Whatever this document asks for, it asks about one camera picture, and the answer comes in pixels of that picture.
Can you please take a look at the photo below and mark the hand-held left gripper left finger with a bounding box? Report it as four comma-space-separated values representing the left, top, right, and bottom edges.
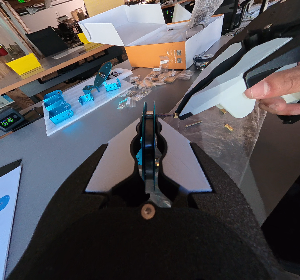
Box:
85, 118, 144, 194

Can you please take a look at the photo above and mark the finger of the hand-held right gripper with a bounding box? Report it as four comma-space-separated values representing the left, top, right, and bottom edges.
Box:
175, 41, 243, 120
179, 37, 294, 121

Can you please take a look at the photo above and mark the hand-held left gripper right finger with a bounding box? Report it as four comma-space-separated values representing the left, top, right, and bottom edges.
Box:
156, 118, 213, 194

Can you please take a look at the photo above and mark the blue round base assembly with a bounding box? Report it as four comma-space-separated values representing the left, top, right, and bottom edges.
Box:
136, 100, 163, 191

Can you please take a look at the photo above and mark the grey desk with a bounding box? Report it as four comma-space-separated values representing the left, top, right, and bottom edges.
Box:
0, 35, 268, 280

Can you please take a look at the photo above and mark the wood-edged desk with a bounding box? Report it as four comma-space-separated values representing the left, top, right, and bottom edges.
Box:
0, 42, 127, 96

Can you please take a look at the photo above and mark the person's right hand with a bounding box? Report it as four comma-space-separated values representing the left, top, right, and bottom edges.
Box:
244, 62, 300, 116

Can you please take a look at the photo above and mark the clear plastic bag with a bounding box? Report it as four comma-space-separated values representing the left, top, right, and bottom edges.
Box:
162, 102, 268, 189

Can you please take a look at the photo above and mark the black monitor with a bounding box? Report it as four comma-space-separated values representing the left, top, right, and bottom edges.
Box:
203, 0, 240, 31

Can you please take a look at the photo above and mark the bubble wrap bag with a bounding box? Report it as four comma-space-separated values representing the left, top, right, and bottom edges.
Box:
189, 0, 227, 28

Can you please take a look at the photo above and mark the white foam sheet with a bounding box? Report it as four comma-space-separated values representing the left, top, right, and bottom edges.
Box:
42, 67, 134, 137

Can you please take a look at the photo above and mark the pile of small screw bags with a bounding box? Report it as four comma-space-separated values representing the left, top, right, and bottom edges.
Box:
117, 68, 195, 110

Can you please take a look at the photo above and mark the orange and white cardboard box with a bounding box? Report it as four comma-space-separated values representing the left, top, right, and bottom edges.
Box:
78, 4, 224, 70

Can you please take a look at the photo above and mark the teal round plate with servo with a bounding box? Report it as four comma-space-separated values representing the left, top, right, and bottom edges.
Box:
94, 61, 112, 92

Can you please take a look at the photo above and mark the small white foam pad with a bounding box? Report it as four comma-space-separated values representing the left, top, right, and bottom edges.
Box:
107, 67, 133, 80

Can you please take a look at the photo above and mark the black handheld meter device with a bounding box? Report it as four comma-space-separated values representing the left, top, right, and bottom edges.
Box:
0, 107, 26, 133

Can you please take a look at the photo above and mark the instruction sheet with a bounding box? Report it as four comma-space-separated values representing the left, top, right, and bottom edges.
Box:
0, 165, 22, 280

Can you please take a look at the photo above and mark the large yellow bin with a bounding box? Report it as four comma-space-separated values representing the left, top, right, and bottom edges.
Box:
6, 53, 42, 75

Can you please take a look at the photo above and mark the black panel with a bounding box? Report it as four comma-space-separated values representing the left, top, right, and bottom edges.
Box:
25, 26, 71, 58

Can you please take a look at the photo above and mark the black cable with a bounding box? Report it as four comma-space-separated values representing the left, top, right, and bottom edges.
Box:
187, 23, 208, 31

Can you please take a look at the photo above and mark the blue U bracket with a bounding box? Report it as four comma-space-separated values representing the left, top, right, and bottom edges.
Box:
104, 78, 122, 92
78, 93, 95, 106

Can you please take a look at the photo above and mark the blue servo bracket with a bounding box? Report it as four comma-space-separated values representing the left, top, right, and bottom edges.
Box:
48, 110, 74, 125
47, 102, 72, 114
43, 90, 63, 101
45, 95, 64, 108

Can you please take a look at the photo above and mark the blue perforated bracket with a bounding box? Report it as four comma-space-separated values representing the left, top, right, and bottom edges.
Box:
82, 83, 100, 96

